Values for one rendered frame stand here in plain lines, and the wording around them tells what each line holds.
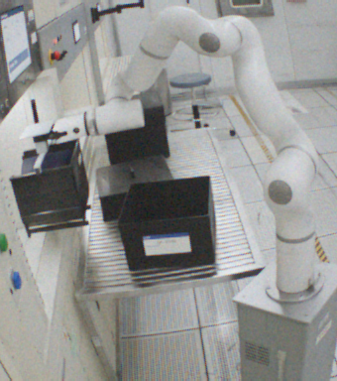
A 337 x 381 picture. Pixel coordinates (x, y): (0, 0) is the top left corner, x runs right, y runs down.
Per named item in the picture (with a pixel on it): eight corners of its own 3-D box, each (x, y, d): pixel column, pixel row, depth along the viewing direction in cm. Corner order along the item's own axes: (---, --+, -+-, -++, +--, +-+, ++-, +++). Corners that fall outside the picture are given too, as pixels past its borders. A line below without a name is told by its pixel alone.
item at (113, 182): (180, 205, 205) (175, 174, 199) (103, 222, 202) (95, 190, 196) (167, 175, 231) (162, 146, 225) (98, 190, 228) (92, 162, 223)
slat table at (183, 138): (264, 401, 192) (266, 266, 160) (127, 422, 193) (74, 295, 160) (227, 251, 310) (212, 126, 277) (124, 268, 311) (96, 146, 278)
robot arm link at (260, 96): (277, 205, 133) (294, 179, 146) (315, 195, 126) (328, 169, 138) (191, 29, 122) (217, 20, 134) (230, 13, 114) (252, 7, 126)
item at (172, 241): (128, 271, 170) (116, 224, 163) (138, 227, 195) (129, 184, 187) (215, 263, 166) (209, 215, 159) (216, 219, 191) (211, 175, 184)
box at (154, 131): (171, 157, 247) (164, 105, 237) (109, 170, 246) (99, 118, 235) (165, 136, 273) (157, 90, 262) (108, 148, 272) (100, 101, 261)
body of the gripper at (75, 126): (91, 140, 150) (55, 148, 150) (94, 129, 159) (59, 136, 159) (86, 115, 146) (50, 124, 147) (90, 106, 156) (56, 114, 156)
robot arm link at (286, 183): (320, 222, 141) (317, 143, 131) (301, 259, 127) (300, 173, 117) (283, 218, 147) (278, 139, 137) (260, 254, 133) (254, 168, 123)
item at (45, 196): (87, 235, 154) (63, 133, 141) (27, 244, 155) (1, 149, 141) (93, 198, 176) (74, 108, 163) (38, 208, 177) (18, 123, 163)
